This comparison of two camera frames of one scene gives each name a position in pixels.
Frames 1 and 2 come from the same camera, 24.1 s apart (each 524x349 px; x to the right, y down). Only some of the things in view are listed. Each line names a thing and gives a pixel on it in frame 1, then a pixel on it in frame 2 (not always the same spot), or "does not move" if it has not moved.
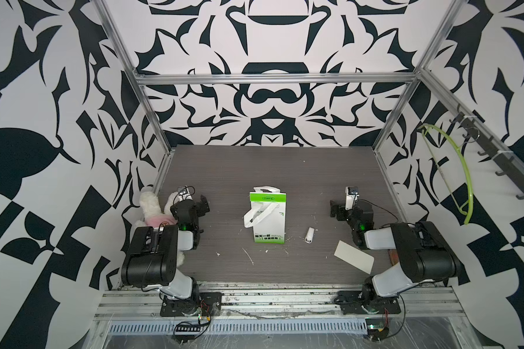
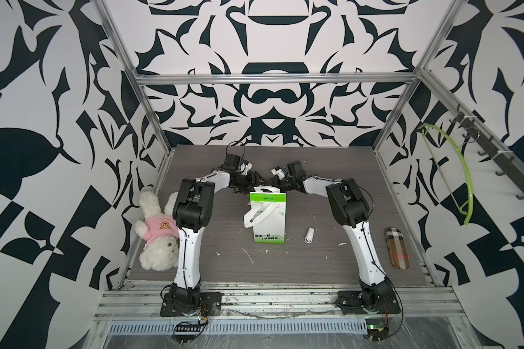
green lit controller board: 377,329 does not move
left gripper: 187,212 to 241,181
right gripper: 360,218 to 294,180
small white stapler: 309,235 does not move
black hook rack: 505,162 does not move
